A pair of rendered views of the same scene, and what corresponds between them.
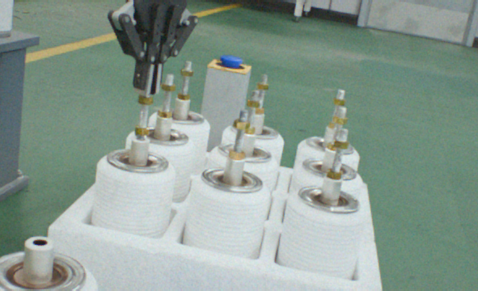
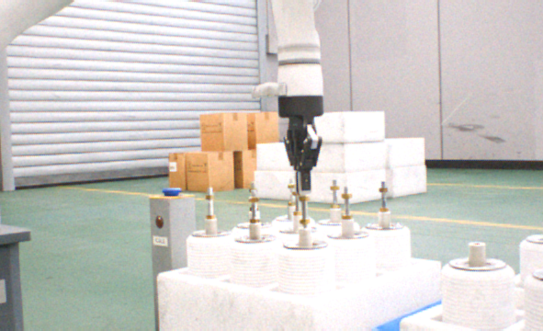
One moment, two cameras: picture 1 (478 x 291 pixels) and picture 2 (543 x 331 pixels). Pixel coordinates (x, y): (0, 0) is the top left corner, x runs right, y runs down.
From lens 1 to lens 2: 102 cm
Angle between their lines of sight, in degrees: 53
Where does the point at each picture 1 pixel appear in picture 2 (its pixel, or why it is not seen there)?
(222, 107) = (184, 228)
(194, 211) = (350, 260)
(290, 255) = (391, 264)
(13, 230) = not seen: outside the picture
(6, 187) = not seen: outside the picture
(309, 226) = (399, 240)
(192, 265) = (378, 288)
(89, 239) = (333, 301)
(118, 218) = (327, 283)
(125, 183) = (328, 255)
